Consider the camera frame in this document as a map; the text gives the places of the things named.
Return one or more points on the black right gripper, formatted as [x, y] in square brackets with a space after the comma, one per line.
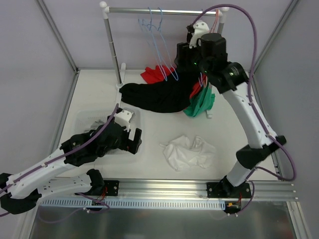
[183, 55]

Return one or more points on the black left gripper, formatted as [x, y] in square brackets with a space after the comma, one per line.
[135, 140]

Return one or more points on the light blue wire hanger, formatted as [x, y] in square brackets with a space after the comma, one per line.
[147, 30]

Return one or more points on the grey tank top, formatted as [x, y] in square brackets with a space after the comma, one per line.
[96, 126]

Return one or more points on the white tank top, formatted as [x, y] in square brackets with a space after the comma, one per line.
[182, 154]

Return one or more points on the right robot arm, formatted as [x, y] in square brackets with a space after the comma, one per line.
[209, 57]

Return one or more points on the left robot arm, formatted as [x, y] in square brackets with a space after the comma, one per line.
[21, 192]

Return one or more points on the red tank top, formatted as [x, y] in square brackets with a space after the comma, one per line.
[201, 83]

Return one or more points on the green tank top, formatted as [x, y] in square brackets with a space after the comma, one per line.
[203, 101]

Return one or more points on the black garment on table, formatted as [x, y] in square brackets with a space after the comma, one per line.
[167, 96]

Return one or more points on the red garment on table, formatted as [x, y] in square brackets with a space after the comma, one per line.
[151, 76]

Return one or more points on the white plastic perforated basket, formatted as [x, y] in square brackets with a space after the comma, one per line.
[85, 118]

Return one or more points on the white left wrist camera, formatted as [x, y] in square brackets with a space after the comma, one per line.
[123, 117]

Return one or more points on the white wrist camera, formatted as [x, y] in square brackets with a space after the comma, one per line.
[123, 117]
[195, 31]

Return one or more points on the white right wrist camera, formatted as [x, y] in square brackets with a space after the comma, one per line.
[195, 31]

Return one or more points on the pink wire hanger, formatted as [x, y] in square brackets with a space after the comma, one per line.
[218, 16]

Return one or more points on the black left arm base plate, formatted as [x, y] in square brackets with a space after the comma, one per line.
[111, 188]

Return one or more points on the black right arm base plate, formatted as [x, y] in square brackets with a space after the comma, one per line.
[224, 190]

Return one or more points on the white slotted cable duct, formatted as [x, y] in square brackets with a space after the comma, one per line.
[138, 204]

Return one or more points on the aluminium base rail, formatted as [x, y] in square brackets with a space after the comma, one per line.
[196, 189]

